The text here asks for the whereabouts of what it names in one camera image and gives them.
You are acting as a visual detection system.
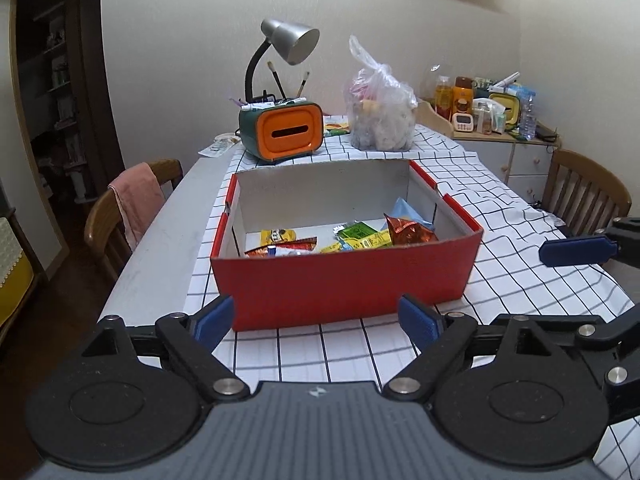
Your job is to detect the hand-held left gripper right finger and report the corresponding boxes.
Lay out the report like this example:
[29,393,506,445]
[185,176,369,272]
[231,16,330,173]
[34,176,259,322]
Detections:
[382,294,572,402]

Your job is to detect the dark bookshelf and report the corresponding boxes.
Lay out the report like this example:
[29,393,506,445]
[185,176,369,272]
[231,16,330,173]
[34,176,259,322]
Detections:
[11,0,108,206]

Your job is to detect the orange bottle brown lid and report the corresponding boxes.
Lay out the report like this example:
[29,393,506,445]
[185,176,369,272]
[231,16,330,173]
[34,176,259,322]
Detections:
[452,76,475,116]

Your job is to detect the red brown foil packet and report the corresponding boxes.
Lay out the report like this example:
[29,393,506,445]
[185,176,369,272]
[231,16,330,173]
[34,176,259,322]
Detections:
[383,213,439,247]

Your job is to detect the wooden chair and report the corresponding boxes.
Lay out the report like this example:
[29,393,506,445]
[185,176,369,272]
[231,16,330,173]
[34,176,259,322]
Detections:
[84,159,185,282]
[542,149,633,237]

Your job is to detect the small white plastic bag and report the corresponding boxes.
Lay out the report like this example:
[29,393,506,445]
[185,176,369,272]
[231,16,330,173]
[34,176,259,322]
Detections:
[472,97,509,134]

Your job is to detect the wooden desktop organizer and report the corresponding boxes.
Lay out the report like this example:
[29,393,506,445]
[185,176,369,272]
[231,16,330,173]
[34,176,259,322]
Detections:
[417,99,561,148]

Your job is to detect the pink towel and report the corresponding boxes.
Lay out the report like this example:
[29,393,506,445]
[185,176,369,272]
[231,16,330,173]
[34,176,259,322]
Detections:
[107,162,166,252]

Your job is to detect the grey desk lamp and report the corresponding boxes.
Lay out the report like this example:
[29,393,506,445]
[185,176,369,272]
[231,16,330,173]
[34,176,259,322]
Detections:
[244,18,321,107]

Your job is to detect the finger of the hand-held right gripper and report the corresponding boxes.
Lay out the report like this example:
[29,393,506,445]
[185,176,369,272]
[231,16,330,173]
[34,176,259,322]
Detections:
[570,302,640,426]
[539,216,640,267]

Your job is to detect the yellow green snack packet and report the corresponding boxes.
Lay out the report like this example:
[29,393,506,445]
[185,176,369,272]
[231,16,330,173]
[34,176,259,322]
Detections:
[345,232,394,251]

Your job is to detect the colourful booklet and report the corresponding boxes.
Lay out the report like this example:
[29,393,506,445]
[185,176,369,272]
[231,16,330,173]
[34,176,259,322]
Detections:
[322,115,354,139]

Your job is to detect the orange green tissue box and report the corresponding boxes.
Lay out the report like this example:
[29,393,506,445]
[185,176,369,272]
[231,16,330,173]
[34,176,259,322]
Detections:
[238,101,324,166]

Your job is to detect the yellow tissue box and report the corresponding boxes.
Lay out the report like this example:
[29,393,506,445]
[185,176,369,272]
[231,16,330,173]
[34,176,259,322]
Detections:
[487,92,521,132]

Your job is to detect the red cardboard box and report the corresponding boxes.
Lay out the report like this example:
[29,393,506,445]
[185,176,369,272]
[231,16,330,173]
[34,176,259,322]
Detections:
[210,158,485,332]

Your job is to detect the clear water bottle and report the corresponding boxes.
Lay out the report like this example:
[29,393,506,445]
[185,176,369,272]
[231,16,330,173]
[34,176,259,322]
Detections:
[519,94,539,141]

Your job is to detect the orange red snack packet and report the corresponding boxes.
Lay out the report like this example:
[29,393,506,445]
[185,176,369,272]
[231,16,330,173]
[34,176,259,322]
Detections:
[244,236,320,257]

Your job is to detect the yellow cartoon snack packet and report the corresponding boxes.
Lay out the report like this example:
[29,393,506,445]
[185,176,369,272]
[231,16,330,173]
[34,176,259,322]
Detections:
[260,228,297,247]

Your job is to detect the bottle with yellow liquid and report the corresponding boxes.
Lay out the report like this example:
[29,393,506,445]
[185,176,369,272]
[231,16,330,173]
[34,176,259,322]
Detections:
[434,76,454,119]

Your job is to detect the white checked tablecloth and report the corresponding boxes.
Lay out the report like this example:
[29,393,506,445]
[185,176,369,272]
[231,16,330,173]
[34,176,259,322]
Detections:
[182,120,637,480]

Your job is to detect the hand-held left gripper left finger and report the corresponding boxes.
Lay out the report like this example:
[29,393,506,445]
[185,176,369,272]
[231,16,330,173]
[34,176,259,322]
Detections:
[80,294,251,403]

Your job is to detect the light blue snack packet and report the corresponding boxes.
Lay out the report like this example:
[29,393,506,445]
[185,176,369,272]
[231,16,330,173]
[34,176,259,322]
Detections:
[390,197,436,229]

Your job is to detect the white printed packet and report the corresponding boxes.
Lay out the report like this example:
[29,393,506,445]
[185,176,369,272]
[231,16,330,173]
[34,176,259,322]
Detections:
[197,132,242,157]

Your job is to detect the clear plastic bag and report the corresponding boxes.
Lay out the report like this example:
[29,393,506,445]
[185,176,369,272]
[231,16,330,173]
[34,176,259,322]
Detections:
[342,35,419,152]

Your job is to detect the sofa with cream cover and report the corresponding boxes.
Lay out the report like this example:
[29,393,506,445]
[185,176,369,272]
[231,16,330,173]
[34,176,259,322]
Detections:
[0,216,39,332]

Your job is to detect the white side cabinet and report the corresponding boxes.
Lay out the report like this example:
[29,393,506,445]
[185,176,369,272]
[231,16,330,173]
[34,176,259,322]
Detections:
[452,130,562,202]

